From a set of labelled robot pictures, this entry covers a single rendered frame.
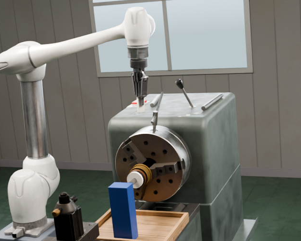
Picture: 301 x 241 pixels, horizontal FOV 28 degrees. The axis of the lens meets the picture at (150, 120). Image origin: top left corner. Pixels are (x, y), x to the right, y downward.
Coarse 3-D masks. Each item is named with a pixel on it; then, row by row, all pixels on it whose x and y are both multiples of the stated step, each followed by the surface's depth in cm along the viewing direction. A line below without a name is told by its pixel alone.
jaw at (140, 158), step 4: (128, 140) 258; (128, 144) 254; (132, 144) 256; (124, 148) 255; (128, 148) 254; (132, 148) 254; (136, 148) 256; (128, 152) 254; (132, 152) 254; (136, 152) 254; (140, 152) 257; (128, 156) 253; (132, 156) 252; (136, 156) 252; (140, 156) 255; (132, 160) 252; (136, 160) 250; (140, 160) 253; (144, 160) 255; (132, 164) 251
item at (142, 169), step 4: (136, 164) 250; (140, 164) 249; (132, 168) 250; (136, 168) 246; (140, 168) 246; (144, 168) 247; (148, 168) 248; (140, 172) 244; (144, 172) 245; (148, 172) 247; (144, 176) 244; (148, 176) 246; (144, 180) 244; (148, 180) 247; (144, 184) 247
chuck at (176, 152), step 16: (144, 128) 263; (160, 128) 261; (144, 144) 255; (160, 144) 253; (176, 144) 254; (128, 160) 260; (160, 160) 254; (176, 160) 252; (160, 176) 256; (176, 176) 254; (160, 192) 258
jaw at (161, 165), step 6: (168, 162) 254; (174, 162) 251; (180, 162) 251; (150, 168) 249; (156, 168) 249; (162, 168) 248; (168, 168) 250; (174, 168) 249; (180, 168) 252; (156, 174) 249; (162, 174) 249
